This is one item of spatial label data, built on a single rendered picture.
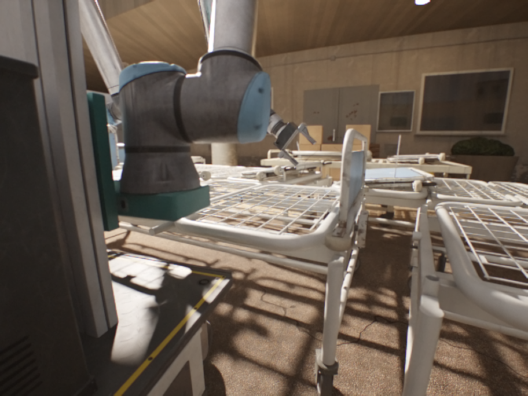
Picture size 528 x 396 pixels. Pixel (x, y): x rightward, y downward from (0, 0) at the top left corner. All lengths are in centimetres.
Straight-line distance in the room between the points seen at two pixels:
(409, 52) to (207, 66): 677
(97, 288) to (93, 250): 9
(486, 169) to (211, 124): 552
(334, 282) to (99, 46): 106
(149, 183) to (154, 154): 6
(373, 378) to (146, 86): 105
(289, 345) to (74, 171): 89
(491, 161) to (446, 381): 496
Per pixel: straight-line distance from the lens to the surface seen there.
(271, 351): 104
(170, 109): 55
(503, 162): 588
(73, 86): 61
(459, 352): 125
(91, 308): 67
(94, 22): 113
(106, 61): 111
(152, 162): 57
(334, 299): 67
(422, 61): 716
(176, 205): 55
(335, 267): 62
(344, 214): 66
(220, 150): 568
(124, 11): 627
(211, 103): 52
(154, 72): 59
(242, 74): 55
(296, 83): 739
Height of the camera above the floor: 73
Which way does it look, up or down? 12 degrees down
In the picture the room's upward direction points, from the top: straight up
